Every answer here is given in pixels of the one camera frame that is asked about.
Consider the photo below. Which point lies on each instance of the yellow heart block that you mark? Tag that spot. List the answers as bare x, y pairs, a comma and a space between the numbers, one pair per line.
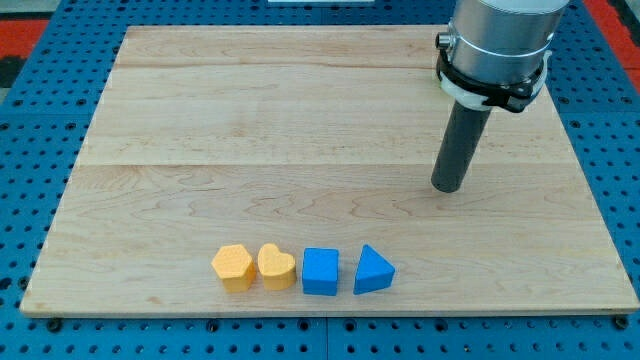
277, 268

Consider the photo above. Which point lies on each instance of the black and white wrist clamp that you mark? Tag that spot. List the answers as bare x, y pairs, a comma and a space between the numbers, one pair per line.
479, 96

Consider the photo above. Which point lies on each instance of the yellow hexagon block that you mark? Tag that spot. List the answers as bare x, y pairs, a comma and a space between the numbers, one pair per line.
234, 267

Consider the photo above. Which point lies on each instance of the blue square block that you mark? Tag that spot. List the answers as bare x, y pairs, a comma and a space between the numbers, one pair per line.
320, 271

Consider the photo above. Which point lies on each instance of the blue triangle block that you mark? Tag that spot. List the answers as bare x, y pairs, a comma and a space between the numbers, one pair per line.
374, 272

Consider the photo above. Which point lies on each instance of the light wooden board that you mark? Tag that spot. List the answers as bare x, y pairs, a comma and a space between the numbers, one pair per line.
323, 137

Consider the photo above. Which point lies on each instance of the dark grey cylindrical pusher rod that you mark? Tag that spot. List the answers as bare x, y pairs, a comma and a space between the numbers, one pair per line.
464, 129

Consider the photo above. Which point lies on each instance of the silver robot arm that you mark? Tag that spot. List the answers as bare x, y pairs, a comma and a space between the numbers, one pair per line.
499, 42

